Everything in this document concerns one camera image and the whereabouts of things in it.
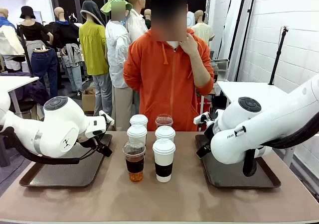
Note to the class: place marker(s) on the black tripod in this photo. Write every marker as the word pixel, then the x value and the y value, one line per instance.
pixel 277 57

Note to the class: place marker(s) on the clear iced tea cup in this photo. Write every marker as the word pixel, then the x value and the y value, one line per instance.
pixel 134 166
pixel 164 121

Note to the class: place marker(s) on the grey hood hat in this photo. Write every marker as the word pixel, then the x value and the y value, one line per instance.
pixel 90 10

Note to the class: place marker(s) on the mannequin in dark hoodie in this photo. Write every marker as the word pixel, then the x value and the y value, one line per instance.
pixel 147 17

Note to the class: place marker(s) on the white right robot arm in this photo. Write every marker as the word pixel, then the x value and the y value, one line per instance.
pixel 261 124

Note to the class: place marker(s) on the mannequin in black top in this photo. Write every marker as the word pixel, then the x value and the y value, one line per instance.
pixel 31 34

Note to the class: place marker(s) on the mannequin in cream shirt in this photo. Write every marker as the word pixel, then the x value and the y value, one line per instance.
pixel 203 30

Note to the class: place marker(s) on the mannequin in yellow-green shirt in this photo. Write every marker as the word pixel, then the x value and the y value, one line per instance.
pixel 93 49

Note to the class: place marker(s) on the black light stand pole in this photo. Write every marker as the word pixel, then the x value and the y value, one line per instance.
pixel 243 32

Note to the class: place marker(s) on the person in orange hoodie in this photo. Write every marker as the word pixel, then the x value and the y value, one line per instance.
pixel 162 84

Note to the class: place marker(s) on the person's left hand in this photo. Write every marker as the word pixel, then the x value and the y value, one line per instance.
pixel 190 45

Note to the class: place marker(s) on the mannequin in white shirt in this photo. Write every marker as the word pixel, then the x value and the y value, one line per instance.
pixel 117 57

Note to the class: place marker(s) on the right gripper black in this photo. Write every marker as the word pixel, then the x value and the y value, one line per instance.
pixel 209 132

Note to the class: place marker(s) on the white side table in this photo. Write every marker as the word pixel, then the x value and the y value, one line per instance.
pixel 15 82

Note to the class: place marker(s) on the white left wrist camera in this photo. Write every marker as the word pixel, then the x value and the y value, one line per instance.
pixel 106 117

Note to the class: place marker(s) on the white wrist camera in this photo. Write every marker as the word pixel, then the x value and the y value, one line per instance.
pixel 200 119
pixel 106 117

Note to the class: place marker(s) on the metal rack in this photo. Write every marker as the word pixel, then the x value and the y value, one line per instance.
pixel 220 68

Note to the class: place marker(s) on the tall bald mannequin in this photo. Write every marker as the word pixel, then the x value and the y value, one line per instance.
pixel 136 22

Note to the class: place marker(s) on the brown plastic tray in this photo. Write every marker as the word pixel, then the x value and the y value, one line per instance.
pixel 231 177
pixel 67 174

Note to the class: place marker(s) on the white paper coffee cup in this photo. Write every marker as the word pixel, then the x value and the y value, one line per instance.
pixel 138 120
pixel 163 159
pixel 165 133
pixel 136 133

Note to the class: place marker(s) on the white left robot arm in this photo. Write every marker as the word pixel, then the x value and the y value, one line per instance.
pixel 59 124

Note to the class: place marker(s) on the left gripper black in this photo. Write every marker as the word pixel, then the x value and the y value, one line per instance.
pixel 96 140

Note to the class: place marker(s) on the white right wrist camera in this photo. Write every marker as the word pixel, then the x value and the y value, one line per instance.
pixel 200 119

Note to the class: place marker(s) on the cardboard box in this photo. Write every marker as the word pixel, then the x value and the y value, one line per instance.
pixel 88 100

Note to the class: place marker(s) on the person's left forearm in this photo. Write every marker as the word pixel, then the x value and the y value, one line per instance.
pixel 200 72

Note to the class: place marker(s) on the black bucket hat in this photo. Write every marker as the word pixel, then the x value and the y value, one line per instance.
pixel 27 12

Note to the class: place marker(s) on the mannequin torso in jeans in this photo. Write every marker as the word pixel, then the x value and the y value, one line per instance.
pixel 44 64

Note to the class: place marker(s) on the mannequin in black jacket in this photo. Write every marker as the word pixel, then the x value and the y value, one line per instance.
pixel 63 34

